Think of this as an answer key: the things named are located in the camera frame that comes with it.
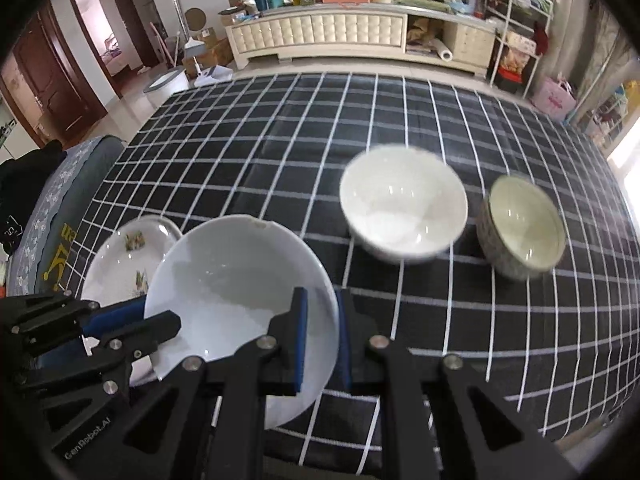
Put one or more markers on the cartoon bear plate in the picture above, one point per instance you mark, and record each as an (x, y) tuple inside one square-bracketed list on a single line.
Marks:
[(125, 263)]

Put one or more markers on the pink gift bag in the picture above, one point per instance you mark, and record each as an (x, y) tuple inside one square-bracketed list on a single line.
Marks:
[(554, 98)]

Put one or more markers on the white mop bucket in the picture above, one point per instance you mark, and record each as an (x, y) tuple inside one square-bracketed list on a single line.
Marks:
[(170, 82)]

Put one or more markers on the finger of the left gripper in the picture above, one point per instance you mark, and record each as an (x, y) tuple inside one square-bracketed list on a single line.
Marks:
[(105, 320), (136, 339)]

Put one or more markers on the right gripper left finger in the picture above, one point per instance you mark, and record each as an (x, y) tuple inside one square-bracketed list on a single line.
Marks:
[(270, 363)]

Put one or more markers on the rolled white paper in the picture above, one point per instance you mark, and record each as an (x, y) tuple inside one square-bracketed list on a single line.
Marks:
[(442, 50)]

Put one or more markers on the cream TV cabinet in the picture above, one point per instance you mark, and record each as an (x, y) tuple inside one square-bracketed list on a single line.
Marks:
[(365, 30)]

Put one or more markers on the spin mop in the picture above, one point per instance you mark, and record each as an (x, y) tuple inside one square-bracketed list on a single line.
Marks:
[(203, 35)]

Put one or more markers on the brown wooden door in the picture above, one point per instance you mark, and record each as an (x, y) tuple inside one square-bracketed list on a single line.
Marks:
[(44, 86)]

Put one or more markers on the grey sofa cushion cover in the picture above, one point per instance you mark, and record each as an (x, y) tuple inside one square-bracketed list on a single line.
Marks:
[(39, 262)]

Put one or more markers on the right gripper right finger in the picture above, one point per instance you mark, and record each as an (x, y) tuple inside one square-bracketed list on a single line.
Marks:
[(370, 363)]

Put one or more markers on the white cream bowl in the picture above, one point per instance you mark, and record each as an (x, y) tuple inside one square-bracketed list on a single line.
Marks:
[(403, 204)]

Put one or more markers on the black white grid tablecloth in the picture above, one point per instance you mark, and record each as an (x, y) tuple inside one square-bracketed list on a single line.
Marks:
[(563, 349)]

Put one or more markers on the light blue bowl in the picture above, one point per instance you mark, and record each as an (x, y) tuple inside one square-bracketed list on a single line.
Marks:
[(226, 279)]

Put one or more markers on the white metal shelf rack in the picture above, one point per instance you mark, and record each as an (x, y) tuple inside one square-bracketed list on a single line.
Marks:
[(522, 34)]

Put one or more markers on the green patterned bowl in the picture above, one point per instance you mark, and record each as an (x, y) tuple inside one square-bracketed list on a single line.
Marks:
[(520, 230)]

